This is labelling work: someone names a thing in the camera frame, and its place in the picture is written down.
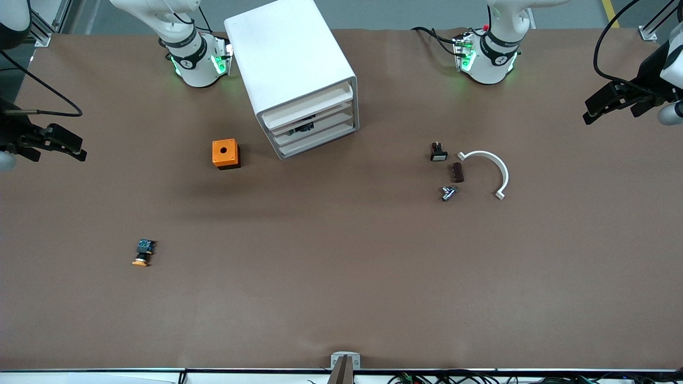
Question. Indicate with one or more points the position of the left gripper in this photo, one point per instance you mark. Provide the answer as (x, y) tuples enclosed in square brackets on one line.
[(647, 73)]

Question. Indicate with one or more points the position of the orange button box with hole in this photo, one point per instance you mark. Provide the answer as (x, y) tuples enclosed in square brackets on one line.
[(224, 152)]

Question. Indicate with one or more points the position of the aluminium frame profile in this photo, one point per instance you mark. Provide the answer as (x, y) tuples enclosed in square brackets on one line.
[(42, 32), (647, 33)]

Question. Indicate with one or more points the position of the black switch with white face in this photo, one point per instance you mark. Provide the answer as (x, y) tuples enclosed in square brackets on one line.
[(438, 154)]

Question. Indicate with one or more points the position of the silver key switch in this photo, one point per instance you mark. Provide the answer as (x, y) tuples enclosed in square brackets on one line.
[(448, 193)]

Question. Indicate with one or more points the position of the white plastic drawer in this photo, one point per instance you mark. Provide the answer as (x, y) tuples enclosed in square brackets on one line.
[(333, 117), (331, 133), (309, 108)]

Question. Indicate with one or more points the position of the brown terminal block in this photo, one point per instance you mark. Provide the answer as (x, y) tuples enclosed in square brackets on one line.
[(457, 173)]

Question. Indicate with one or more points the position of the white drawer cabinet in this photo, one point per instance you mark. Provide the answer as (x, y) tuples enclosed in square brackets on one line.
[(283, 48)]

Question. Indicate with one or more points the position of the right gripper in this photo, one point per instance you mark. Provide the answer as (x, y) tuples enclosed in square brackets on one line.
[(12, 132)]

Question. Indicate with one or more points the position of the white curved plastic bracket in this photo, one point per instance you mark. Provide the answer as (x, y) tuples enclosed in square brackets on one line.
[(504, 173)]

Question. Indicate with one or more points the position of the grey metal mount bracket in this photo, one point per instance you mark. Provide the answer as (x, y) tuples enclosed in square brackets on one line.
[(334, 361)]

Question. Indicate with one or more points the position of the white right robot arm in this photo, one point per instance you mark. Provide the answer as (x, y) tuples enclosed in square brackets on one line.
[(195, 64)]

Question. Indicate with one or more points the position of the green-lit base connector plate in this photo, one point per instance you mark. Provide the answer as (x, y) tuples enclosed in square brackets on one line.
[(463, 53), (221, 56)]

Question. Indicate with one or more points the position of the green-lit right base connector plate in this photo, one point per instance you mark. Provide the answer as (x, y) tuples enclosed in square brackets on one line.
[(221, 56)]

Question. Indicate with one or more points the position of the brown camera pole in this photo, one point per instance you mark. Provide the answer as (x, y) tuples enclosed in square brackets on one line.
[(341, 373)]

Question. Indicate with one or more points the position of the green-lit left base connector plate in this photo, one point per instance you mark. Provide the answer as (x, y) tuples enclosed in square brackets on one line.
[(463, 53)]

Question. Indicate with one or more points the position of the orange mushroom push button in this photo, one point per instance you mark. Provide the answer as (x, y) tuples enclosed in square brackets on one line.
[(143, 250)]

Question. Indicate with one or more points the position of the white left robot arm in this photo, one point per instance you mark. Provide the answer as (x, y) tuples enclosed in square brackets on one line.
[(488, 61)]

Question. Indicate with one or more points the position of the dark part inside drawer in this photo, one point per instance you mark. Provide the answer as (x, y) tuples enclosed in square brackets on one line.
[(305, 128)]

